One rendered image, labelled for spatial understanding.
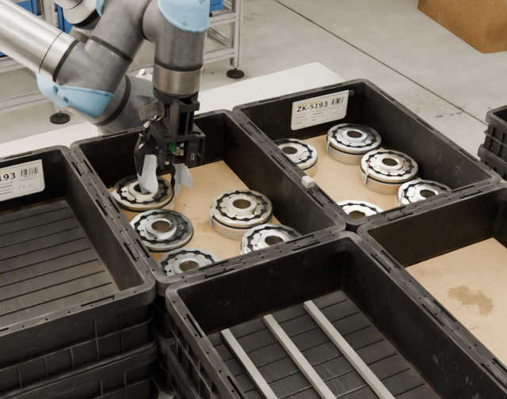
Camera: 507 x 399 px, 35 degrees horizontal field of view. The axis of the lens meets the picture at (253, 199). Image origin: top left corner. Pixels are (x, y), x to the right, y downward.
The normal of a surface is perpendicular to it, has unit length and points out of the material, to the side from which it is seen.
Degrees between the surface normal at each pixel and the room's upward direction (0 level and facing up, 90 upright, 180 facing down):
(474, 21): 91
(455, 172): 90
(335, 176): 0
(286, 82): 0
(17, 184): 90
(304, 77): 0
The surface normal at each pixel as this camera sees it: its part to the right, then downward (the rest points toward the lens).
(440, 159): -0.88, 0.24
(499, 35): 0.36, 0.56
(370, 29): 0.04, -0.82
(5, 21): 0.15, -0.03
